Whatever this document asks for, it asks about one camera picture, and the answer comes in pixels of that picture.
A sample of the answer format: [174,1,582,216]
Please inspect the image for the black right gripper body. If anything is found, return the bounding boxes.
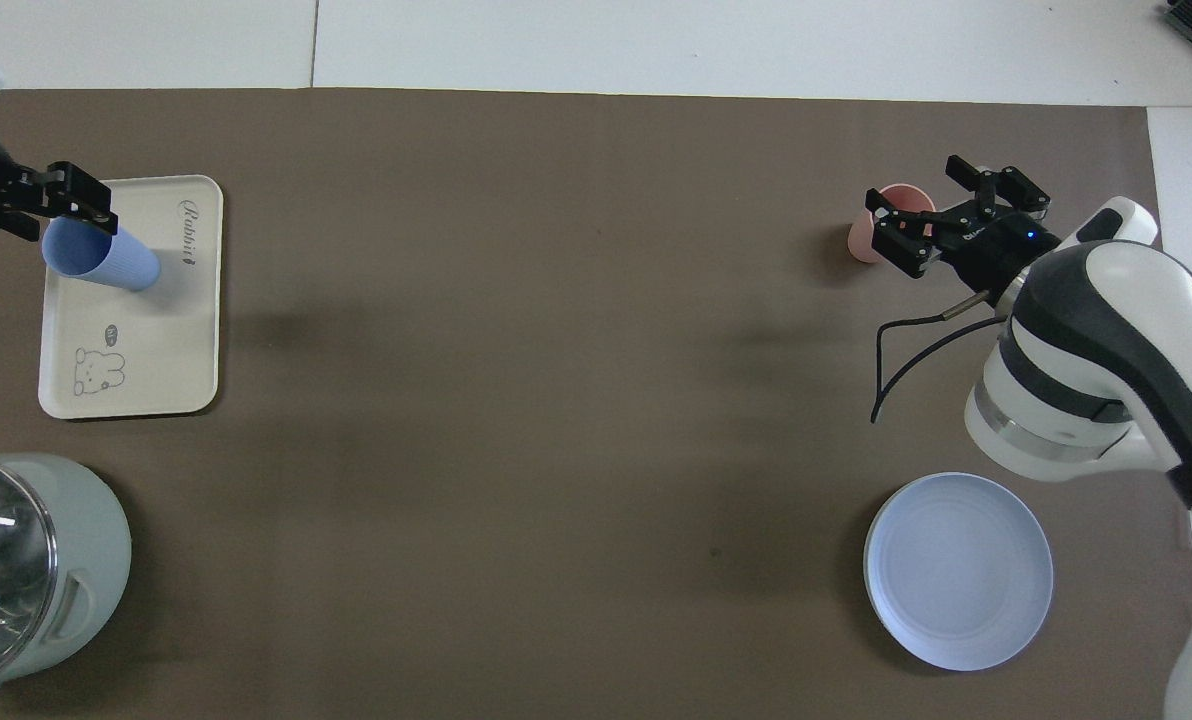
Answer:
[941,212,1062,296]

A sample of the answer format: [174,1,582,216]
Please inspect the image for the pink cup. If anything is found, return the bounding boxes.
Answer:
[848,183,937,264]

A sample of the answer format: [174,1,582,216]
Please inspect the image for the blue ribbed cup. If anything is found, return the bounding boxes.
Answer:
[41,217,162,293]

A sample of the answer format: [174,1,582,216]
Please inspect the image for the cream rabbit print tray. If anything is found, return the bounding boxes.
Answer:
[37,175,225,420]

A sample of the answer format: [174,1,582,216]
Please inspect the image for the light blue plate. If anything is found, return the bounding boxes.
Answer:
[863,472,1054,672]

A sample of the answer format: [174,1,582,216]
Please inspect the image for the pale green cooking pot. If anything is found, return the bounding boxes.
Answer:
[0,453,133,699]

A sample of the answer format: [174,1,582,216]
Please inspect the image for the glass pot lid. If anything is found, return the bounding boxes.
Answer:
[0,458,59,691]

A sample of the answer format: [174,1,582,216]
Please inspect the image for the brown paper table mat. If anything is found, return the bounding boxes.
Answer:
[0,88,1192,720]

